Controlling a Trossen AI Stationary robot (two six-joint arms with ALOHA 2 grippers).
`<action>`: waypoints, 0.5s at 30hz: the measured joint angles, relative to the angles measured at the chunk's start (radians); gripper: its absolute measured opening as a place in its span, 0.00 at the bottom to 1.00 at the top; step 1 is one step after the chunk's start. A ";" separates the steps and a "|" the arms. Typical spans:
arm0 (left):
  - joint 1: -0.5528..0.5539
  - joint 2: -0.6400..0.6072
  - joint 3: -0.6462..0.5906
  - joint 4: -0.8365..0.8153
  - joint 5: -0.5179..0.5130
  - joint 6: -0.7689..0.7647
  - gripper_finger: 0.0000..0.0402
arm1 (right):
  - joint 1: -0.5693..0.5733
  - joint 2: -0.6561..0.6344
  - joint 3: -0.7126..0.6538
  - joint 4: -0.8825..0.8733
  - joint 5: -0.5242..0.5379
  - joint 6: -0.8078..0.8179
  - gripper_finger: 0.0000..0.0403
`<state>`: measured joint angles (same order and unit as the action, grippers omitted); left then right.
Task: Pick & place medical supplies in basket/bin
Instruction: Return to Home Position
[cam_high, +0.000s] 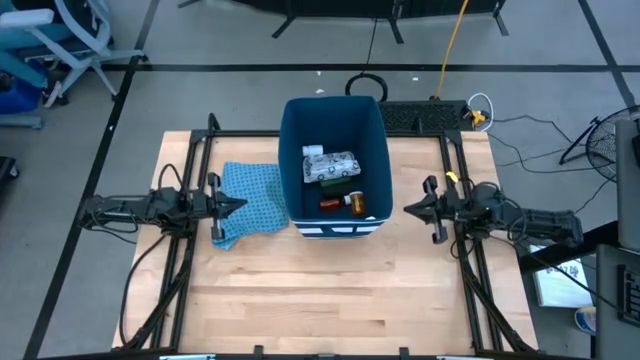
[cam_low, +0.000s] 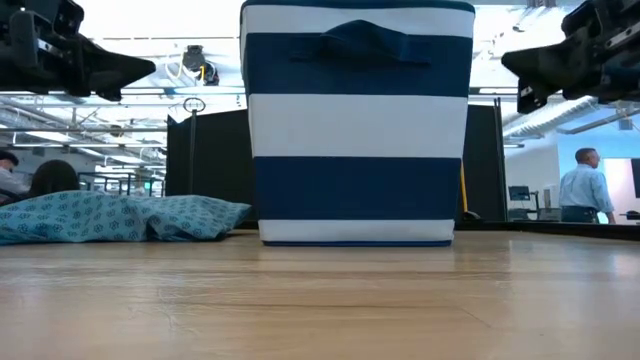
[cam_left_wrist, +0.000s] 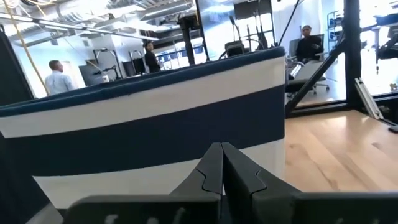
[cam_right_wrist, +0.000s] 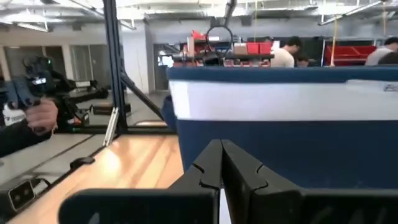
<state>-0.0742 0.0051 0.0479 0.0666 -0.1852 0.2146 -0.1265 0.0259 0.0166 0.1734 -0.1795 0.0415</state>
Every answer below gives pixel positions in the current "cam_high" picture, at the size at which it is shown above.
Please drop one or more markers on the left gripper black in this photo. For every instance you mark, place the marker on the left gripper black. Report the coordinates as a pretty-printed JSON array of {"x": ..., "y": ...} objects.
[{"x": 201, "y": 205}]

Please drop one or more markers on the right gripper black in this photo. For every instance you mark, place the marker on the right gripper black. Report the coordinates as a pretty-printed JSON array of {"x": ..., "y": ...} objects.
[{"x": 455, "y": 207}]

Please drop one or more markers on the orange pill bottle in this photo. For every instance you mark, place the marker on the orange pill bottle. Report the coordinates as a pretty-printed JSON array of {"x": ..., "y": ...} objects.
[{"x": 357, "y": 204}]

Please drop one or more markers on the black bandage roll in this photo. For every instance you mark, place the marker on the black bandage roll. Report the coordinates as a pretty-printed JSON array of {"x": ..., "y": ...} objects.
[{"x": 336, "y": 191}]

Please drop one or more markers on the green bar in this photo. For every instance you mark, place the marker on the green bar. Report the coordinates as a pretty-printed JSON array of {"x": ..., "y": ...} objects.
[{"x": 336, "y": 181}]

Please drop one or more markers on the white printed plastic pouch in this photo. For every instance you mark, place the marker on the white printed plastic pouch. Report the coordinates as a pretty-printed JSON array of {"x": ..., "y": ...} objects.
[{"x": 330, "y": 166}]

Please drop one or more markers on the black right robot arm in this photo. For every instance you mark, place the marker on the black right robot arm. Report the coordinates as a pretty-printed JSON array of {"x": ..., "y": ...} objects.
[{"x": 535, "y": 220}]

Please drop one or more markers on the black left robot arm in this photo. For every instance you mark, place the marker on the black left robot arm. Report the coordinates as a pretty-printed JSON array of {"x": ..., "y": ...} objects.
[{"x": 130, "y": 207}]

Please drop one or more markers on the navy white striped fabric bin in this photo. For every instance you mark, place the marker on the navy white striped fabric bin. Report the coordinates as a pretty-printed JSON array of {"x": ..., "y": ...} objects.
[{"x": 295, "y": 165}]

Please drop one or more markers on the blue patterned cloth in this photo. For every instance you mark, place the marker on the blue patterned cloth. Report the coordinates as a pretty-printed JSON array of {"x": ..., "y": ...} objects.
[{"x": 252, "y": 200}]

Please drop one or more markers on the yellow tag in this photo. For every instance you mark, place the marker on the yellow tag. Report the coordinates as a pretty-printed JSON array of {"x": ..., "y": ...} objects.
[{"x": 451, "y": 176}]

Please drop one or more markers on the black perforated box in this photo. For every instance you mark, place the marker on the black perforated box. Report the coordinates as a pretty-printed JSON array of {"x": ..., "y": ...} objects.
[{"x": 422, "y": 116}]

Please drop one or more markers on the black table clamp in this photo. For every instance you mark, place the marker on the black table clamp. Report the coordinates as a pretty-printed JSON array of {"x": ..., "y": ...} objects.
[
  {"x": 258, "y": 351},
  {"x": 404, "y": 352}
]

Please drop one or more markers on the white paper sheet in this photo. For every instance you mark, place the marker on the white paper sheet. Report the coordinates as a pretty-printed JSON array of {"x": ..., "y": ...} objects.
[{"x": 560, "y": 282}]

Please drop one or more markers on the black floor fan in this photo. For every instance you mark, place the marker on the black floor fan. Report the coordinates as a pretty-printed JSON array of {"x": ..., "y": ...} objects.
[{"x": 607, "y": 142}]

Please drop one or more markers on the person's shoe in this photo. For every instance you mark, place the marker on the person's shoe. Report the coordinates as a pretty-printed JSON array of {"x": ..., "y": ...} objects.
[{"x": 586, "y": 321}]

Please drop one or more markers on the grey cabinet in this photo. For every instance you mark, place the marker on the grey cabinet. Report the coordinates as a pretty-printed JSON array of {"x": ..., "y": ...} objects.
[{"x": 629, "y": 185}]

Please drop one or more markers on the black partition panel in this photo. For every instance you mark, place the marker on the black partition panel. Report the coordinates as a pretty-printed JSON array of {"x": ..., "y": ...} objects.
[{"x": 350, "y": 6}]

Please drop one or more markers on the white office chair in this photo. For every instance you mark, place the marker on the white office chair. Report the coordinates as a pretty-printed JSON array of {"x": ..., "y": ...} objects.
[{"x": 75, "y": 45}]

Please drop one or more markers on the blue storage container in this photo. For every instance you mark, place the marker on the blue storage container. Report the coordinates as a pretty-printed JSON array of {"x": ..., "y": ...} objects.
[{"x": 17, "y": 100}]

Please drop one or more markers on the black metal table frame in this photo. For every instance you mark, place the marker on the black metal table frame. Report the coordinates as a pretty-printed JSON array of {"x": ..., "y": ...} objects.
[{"x": 197, "y": 150}]

